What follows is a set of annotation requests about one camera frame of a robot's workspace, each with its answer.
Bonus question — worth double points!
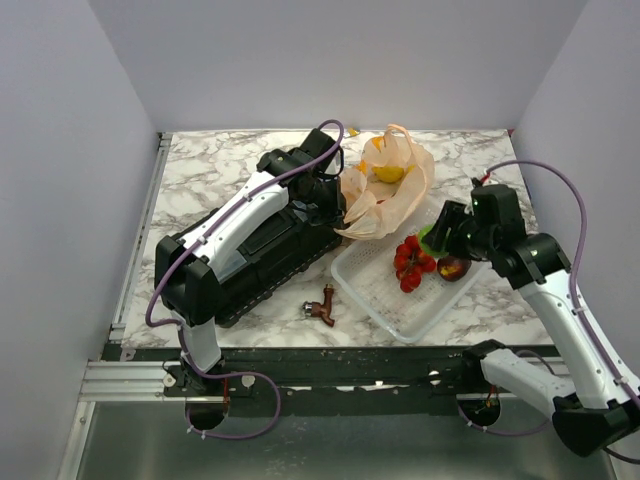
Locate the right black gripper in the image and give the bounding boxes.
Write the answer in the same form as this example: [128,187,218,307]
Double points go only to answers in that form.
[424,198,495,261]

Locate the green fake fruit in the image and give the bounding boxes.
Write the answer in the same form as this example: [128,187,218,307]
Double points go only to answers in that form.
[416,224,449,259]

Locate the red fake cherry tomatoes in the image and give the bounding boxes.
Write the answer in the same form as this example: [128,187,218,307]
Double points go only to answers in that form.
[393,235,437,293]

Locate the yellow orange fake fruit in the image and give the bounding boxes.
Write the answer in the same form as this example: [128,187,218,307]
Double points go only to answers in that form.
[372,166,405,184]

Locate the orange plastic bag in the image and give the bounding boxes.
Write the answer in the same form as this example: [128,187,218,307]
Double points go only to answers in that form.
[336,124,435,240]

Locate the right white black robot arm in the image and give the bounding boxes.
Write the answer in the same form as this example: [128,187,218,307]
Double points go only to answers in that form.
[418,184,639,457]

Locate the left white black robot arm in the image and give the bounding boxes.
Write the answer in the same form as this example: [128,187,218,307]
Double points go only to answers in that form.
[145,127,346,395]

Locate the dark red fake plum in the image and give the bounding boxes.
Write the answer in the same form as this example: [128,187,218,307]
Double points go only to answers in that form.
[436,256,472,282]

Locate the black plastic toolbox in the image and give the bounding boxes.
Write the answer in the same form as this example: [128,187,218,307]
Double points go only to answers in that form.
[191,207,341,328]

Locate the clear plastic basket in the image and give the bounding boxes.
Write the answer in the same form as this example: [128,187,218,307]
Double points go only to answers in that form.
[329,199,489,345]

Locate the brown metal faucet tap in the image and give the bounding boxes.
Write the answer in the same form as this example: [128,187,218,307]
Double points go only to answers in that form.
[302,284,335,328]

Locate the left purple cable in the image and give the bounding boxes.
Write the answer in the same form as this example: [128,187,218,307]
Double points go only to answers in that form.
[144,118,346,441]

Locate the purple cable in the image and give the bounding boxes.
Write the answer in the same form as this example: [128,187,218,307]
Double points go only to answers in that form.
[144,118,346,441]
[457,159,640,464]

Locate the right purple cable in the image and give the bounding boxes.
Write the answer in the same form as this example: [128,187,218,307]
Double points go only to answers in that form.
[457,159,640,464]

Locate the aluminium mounting rail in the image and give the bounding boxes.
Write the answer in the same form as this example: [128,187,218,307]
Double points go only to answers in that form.
[77,354,571,401]

